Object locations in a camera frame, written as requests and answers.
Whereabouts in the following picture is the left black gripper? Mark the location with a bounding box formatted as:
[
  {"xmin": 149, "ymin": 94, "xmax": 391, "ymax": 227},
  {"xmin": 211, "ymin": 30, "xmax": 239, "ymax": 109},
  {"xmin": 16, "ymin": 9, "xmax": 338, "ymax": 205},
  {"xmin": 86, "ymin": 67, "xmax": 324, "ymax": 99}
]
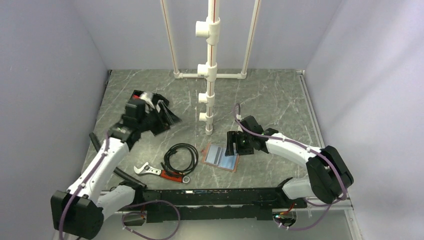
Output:
[{"xmin": 137, "ymin": 100, "xmax": 182, "ymax": 137}]

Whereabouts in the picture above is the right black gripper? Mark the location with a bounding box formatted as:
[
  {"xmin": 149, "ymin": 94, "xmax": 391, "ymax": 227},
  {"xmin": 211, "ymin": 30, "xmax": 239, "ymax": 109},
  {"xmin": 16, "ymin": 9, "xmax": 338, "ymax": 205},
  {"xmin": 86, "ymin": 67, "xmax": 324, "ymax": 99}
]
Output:
[{"xmin": 225, "ymin": 130, "xmax": 254, "ymax": 156}]

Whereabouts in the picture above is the white credit card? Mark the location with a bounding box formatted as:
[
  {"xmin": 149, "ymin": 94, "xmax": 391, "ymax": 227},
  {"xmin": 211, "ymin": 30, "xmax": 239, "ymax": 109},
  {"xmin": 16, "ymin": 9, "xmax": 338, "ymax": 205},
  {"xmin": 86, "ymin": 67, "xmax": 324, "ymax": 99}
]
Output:
[{"xmin": 218, "ymin": 154, "xmax": 238, "ymax": 171}]

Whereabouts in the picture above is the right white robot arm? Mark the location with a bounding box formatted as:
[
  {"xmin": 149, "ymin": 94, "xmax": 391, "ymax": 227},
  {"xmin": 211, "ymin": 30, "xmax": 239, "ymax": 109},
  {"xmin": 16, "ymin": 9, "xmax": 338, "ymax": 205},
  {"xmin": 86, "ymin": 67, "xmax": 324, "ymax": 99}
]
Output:
[{"xmin": 225, "ymin": 114, "xmax": 354, "ymax": 208}]

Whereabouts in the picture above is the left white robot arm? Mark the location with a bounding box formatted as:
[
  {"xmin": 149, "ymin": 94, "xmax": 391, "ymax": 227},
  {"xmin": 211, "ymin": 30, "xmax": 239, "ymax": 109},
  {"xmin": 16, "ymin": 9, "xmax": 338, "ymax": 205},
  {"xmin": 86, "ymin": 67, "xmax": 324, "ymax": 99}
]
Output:
[{"xmin": 50, "ymin": 97, "xmax": 181, "ymax": 240}]

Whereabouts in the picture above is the black plastic card bin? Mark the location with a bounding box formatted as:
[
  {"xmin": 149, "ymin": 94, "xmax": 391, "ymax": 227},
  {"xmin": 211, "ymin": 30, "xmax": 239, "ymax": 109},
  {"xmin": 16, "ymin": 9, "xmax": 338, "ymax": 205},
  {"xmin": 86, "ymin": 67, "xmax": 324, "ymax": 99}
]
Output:
[{"xmin": 125, "ymin": 90, "xmax": 170, "ymax": 119}]

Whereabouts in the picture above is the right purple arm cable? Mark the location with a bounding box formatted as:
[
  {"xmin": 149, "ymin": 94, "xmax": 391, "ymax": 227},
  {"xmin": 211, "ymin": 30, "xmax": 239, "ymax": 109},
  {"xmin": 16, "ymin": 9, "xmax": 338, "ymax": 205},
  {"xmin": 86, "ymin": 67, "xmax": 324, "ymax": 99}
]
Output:
[{"xmin": 231, "ymin": 103, "xmax": 347, "ymax": 232}]

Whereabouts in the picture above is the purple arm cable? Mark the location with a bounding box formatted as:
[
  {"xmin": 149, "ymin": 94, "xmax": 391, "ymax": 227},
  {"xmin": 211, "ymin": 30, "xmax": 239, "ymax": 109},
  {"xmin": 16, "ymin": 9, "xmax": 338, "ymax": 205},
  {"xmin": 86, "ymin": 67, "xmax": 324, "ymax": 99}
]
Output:
[
  {"xmin": 58, "ymin": 132, "xmax": 181, "ymax": 240},
  {"xmin": 231, "ymin": 103, "xmax": 347, "ymax": 232}
]

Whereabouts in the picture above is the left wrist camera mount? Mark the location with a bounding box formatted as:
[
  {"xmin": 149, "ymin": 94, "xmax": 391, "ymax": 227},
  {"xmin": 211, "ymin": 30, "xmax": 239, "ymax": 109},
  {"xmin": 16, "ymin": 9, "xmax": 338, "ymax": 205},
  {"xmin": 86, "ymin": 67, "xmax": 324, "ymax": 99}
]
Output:
[{"xmin": 132, "ymin": 92, "xmax": 156, "ymax": 110}]

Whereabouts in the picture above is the coiled black cable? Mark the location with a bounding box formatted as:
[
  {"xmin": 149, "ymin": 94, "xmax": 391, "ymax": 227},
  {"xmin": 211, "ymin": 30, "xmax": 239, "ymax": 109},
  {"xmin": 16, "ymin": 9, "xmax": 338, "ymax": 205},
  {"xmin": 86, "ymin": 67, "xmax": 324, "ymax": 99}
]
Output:
[{"xmin": 160, "ymin": 143, "xmax": 199, "ymax": 178}]

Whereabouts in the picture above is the red handled adjustable wrench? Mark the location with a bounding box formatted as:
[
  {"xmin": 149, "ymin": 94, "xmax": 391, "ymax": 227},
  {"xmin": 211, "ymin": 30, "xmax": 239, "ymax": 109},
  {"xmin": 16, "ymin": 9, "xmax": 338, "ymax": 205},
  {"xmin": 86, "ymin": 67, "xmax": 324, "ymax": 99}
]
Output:
[{"xmin": 133, "ymin": 162, "xmax": 191, "ymax": 184}]

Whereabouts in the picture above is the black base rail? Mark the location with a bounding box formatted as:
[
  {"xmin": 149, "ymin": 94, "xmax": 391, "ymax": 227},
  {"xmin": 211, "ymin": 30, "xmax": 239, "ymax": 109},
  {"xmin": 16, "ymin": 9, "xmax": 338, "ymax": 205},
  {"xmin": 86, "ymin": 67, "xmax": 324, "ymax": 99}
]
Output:
[{"xmin": 121, "ymin": 187, "xmax": 307, "ymax": 223}]

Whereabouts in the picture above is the white PVC pipe frame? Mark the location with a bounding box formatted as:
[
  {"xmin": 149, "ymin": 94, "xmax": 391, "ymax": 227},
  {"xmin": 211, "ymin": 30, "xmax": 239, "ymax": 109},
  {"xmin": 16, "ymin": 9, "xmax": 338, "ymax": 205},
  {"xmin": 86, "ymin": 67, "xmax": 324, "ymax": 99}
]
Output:
[{"xmin": 160, "ymin": 0, "xmax": 261, "ymax": 136}]

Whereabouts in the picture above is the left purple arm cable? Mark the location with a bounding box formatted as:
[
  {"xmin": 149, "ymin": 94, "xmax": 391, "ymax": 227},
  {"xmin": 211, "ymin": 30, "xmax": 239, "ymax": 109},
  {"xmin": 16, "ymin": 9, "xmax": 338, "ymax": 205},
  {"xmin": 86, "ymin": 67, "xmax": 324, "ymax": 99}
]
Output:
[{"xmin": 58, "ymin": 132, "xmax": 181, "ymax": 240}]

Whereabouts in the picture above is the aluminium extrusion frame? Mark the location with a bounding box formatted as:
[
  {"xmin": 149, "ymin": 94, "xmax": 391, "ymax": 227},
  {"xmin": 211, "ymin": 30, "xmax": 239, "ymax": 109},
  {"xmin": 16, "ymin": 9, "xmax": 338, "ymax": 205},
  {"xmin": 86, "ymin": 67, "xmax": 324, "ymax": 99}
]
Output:
[{"xmin": 52, "ymin": 190, "xmax": 365, "ymax": 240}]

